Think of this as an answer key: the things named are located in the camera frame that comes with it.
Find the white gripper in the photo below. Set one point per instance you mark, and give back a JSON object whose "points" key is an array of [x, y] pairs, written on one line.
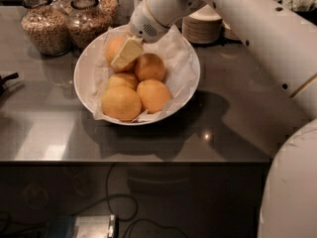
{"points": [[143, 21]]}

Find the rear glass cereal jar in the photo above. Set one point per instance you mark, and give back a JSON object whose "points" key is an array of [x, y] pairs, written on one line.
{"points": [[110, 7]]}

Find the silver box under table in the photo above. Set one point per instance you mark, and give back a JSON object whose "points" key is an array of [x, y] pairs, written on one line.
{"points": [[83, 226]]}

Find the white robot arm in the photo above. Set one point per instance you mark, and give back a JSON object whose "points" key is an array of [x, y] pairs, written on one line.
{"points": [[284, 44]]}

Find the middle glass cereal jar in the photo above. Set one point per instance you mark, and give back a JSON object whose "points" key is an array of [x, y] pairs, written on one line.
{"points": [[86, 22]]}

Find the small stack paper plates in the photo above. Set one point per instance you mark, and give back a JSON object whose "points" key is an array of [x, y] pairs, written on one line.
{"points": [[228, 33]]}

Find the left glass cereal jar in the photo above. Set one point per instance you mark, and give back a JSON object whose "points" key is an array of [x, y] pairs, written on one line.
{"points": [[45, 27]]}

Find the orange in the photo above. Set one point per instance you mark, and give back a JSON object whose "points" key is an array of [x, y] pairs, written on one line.
{"points": [[121, 102], [154, 95], [149, 66], [126, 79], [110, 51]]}

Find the black handle at left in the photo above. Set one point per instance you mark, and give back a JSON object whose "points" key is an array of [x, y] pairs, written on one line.
{"points": [[5, 79]]}

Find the white bowl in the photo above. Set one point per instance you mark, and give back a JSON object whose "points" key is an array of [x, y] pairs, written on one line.
{"points": [[83, 79]]}

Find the white paper liner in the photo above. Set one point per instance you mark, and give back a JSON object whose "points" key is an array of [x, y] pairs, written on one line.
{"points": [[181, 77]]}

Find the large stack paper plates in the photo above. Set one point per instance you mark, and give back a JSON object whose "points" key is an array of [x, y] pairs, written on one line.
{"points": [[202, 27]]}

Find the glass cereal jar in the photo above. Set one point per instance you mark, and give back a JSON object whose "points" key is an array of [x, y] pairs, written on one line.
{"points": [[45, 27], [110, 7], [86, 22]]}

